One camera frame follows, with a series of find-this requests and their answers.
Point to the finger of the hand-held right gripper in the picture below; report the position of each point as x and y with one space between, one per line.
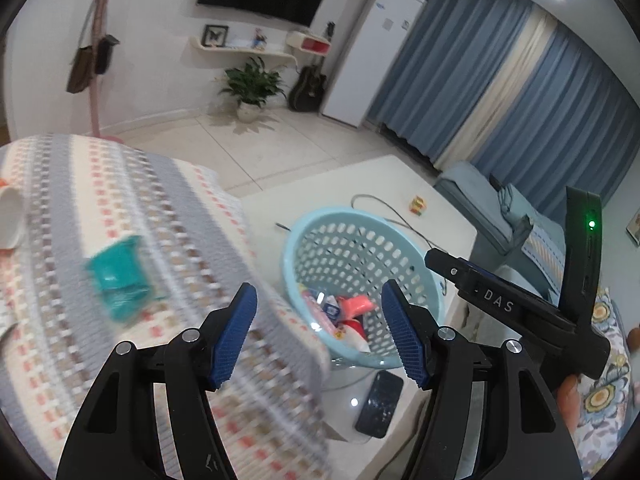
450 267

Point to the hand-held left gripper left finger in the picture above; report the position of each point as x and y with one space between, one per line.
235 335

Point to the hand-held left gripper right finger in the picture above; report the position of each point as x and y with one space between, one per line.
405 340

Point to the red white tube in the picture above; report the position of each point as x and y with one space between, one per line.
352 336

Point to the pink plastic piece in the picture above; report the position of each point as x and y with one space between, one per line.
357 305

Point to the small white blue carton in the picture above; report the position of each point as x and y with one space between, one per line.
330 307

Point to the light blue plastic basket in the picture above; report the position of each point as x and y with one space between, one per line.
350 245

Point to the teal packet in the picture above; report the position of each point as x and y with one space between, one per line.
120 280

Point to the person's right hand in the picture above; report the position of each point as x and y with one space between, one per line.
569 400

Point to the black smartphone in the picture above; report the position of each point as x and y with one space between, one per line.
380 402

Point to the colourful puzzle cube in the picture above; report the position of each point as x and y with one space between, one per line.
419 205

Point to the striped cushion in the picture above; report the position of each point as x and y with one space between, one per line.
545 255

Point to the teal sofa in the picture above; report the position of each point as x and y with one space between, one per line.
465 185

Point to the floral blanket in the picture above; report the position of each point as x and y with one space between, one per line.
600 395

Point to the teal cushion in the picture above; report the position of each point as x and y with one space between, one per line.
510 205

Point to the black remote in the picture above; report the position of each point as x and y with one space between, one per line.
495 181

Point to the striped woven cloth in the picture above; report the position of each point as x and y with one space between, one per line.
150 200

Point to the beige curtain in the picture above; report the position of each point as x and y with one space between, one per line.
505 90

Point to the blue curtain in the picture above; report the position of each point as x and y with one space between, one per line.
450 50
575 120

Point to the white refrigerator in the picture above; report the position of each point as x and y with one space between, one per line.
372 55

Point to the black acoustic guitar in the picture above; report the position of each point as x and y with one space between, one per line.
307 90

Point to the potted green plant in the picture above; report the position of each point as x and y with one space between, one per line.
252 85

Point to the orange label white cup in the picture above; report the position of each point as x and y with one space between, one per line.
10 220

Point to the pink coat rack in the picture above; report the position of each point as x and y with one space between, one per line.
95 105

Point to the pen holder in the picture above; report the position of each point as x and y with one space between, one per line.
259 40

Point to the brown hanging bag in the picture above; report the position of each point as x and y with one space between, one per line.
79 72

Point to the black hanging bag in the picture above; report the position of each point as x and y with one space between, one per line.
105 55

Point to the framed wall picture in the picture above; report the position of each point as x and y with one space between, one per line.
634 227

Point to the white red wall box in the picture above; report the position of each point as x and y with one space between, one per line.
307 42

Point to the low white wall shelf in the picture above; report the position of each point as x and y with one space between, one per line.
240 52

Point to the butterfly picture frame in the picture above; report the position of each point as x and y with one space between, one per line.
215 36

